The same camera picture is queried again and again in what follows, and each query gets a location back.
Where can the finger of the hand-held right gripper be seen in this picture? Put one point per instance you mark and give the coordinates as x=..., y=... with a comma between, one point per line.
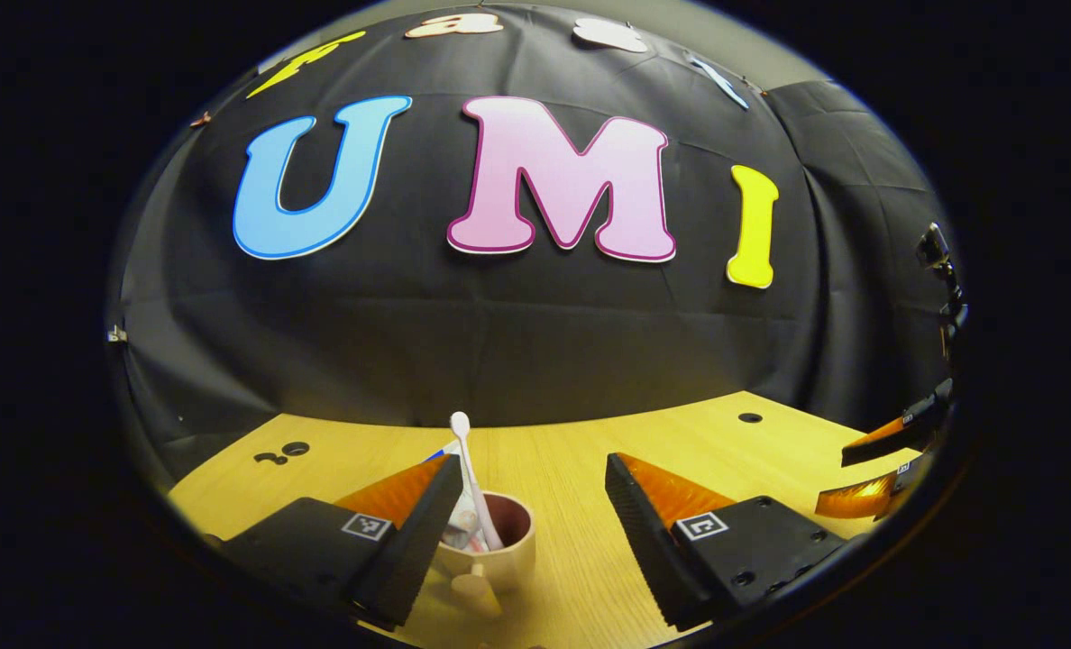
x=919, y=419
x=860, y=496

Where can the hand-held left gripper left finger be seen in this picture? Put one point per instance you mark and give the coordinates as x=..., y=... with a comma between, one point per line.
x=414, y=550

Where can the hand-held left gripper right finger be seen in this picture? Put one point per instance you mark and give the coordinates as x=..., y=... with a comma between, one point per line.
x=653, y=550

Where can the white toothpaste tube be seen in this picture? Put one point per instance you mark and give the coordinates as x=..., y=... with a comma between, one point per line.
x=463, y=527

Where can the white toothbrush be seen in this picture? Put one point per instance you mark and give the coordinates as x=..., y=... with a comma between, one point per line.
x=472, y=478

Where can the beige cup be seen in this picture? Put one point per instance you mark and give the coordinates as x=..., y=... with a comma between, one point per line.
x=513, y=559

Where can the wooden desktop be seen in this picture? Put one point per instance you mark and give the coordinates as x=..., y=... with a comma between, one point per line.
x=572, y=451

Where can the black backdrop cloth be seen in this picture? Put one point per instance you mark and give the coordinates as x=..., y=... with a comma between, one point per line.
x=544, y=351

